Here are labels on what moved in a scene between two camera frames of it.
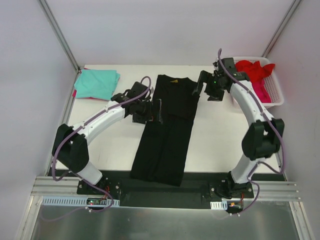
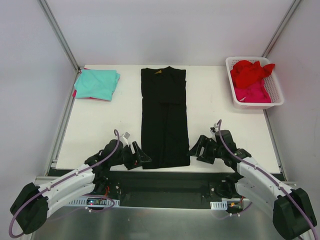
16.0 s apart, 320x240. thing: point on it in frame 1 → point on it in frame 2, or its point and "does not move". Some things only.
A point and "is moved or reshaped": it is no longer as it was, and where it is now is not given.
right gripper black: x=203 y=80 → x=208 y=150
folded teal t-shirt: x=98 y=84 does not move
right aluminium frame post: x=281 y=27 does not move
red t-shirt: x=255 y=70 does not move
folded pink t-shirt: x=74 y=92 does not move
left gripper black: x=153 y=111 → x=132 y=155
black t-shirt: x=162 y=150 is moved or reshaped
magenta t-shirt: x=261 y=91 does not move
